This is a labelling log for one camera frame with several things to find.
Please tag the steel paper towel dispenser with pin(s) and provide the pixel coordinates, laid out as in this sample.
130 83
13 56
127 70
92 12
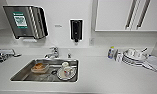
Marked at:
30 23

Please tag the white wall outlet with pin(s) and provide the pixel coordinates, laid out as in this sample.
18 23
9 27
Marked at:
91 41

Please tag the small white bottle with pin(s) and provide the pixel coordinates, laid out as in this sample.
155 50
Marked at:
118 56

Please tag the dish drying rack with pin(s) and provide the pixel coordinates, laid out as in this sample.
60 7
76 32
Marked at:
2 57

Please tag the dish soap bottle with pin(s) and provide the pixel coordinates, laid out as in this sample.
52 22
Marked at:
111 53

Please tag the white mug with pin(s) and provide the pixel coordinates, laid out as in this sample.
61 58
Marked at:
65 66

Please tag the chrome faucet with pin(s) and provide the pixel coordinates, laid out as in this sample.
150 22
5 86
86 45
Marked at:
54 51

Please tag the black soap dispenser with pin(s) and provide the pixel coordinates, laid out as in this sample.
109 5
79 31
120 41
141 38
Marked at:
76 28

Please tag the stack of white plates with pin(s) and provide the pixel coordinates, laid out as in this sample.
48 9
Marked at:
134 61

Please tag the sink drain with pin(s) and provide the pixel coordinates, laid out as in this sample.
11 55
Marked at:
54 72

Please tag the chrome sink pump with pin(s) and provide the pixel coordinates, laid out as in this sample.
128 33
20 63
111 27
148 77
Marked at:
69 56

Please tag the stainless steel sink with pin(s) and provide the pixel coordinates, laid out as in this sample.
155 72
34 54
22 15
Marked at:
22 76

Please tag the orange food container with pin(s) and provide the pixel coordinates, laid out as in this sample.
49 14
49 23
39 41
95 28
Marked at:
39 67

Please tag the white plate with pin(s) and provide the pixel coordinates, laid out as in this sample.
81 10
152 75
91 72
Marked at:
73 76

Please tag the white cup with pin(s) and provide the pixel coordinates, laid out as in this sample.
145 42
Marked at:
131 53

